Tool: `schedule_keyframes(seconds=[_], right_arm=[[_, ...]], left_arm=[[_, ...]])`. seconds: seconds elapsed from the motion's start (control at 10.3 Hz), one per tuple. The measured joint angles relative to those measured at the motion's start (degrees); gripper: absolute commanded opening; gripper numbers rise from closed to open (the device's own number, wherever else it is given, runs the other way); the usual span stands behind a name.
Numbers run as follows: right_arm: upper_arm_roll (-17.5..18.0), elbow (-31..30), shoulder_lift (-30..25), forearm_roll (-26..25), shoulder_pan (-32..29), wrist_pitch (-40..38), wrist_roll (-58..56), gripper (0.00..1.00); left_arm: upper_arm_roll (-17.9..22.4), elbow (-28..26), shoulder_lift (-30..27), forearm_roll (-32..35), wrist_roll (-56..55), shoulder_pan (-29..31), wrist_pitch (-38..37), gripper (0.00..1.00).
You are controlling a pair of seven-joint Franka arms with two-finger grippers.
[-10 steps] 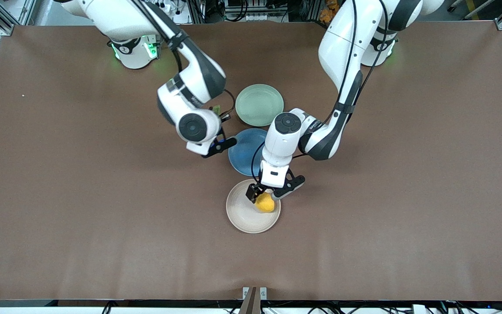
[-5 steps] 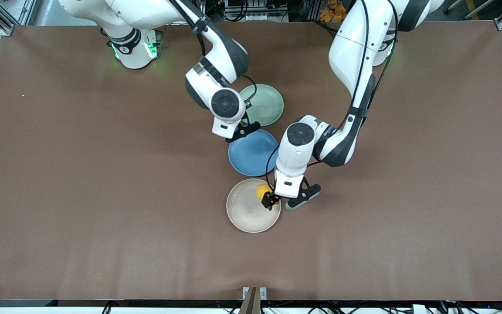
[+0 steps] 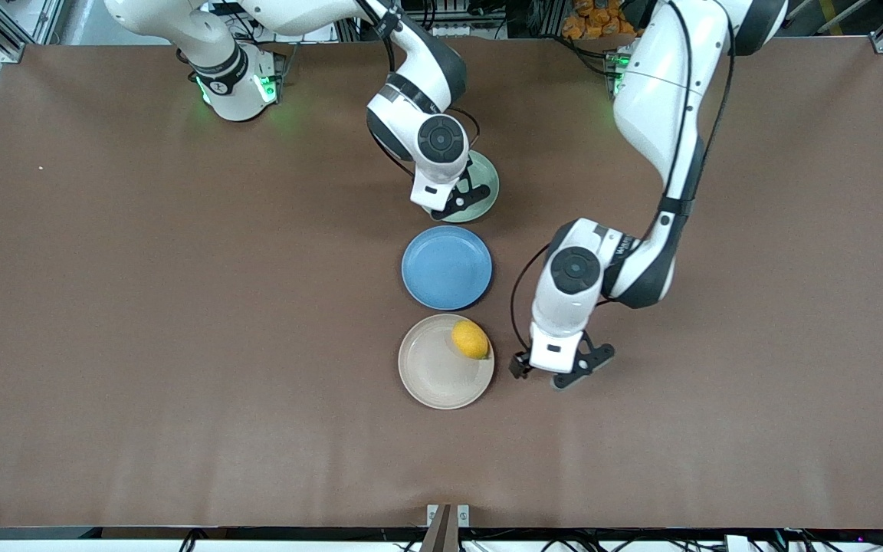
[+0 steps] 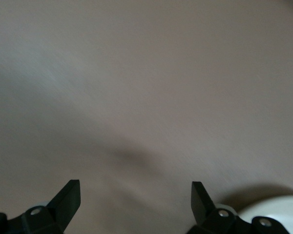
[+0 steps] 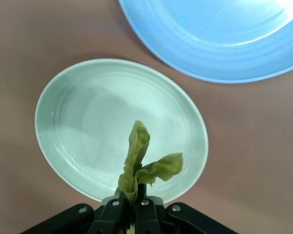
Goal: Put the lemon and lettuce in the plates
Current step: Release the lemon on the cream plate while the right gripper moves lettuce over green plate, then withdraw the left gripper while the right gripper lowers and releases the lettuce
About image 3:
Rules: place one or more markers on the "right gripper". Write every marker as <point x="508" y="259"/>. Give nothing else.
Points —
<point x="467" y="172"/>

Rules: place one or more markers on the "metal camera post bracket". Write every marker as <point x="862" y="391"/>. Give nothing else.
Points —
<point x="448" y="525"/>

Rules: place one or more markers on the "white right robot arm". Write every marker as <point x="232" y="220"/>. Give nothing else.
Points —
<point x="234" y="100"/>

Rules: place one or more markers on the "orange snack bag pile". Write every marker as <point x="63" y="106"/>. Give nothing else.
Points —
<point x="599" y="19"/>

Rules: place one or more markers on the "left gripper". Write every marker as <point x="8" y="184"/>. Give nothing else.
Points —
<point x="520" y="365"/>

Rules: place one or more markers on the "pale green round plate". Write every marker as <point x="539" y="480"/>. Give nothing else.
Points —
<point x="490" y="184"/>

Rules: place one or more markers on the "blue round plate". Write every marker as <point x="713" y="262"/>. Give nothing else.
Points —
<point x="447" y="268"/>

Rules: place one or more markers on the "yellow lemon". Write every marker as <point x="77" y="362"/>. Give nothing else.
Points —
<point x="471" y="340"/>

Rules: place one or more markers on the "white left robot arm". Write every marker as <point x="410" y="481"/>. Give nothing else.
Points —
<point x="664" y="100"/>

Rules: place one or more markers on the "beige round plate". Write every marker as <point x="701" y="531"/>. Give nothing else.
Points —
<point x="434" y="376"/>

